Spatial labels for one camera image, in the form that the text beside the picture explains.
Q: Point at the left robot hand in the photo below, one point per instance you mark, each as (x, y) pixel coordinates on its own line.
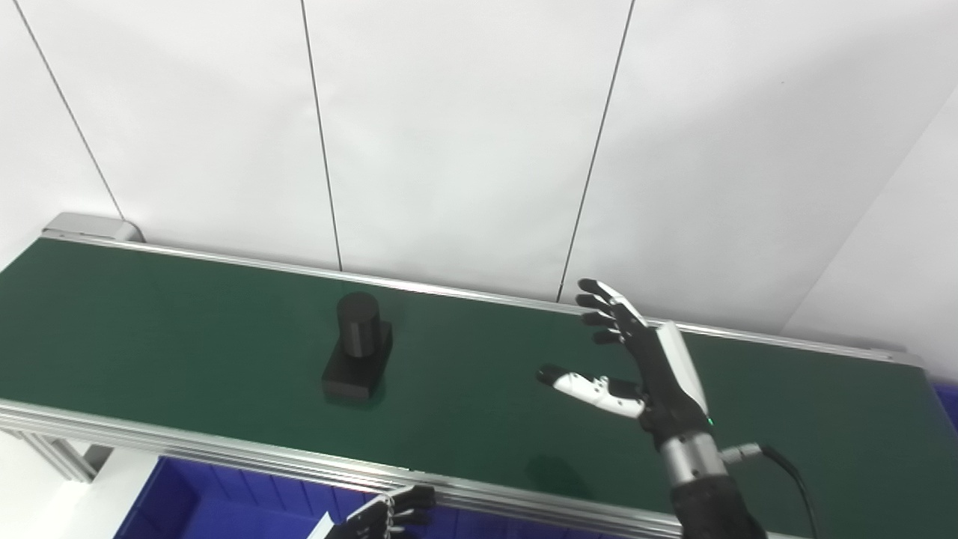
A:
(382, 516)

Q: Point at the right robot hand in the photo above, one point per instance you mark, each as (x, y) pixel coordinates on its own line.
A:
(666, 389)

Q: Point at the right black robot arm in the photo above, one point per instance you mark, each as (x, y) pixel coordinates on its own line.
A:
(707, 494)

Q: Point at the blue bin with grey block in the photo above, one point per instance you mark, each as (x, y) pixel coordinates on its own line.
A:
(217, 509)

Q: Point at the black cylinder on block part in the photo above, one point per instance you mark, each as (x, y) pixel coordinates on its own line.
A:
(358, 352)

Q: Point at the green conveyor belt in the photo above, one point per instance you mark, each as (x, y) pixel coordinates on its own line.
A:
(224, 337)
(224, 445)

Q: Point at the blue bin at belt end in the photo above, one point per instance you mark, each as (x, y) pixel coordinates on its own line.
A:
(947, 408)

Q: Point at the aluminium conveyor leg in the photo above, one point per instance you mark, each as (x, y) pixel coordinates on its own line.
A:
(63, 453)

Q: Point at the grey conveyor end cap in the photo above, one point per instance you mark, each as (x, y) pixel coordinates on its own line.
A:
(93, 226)

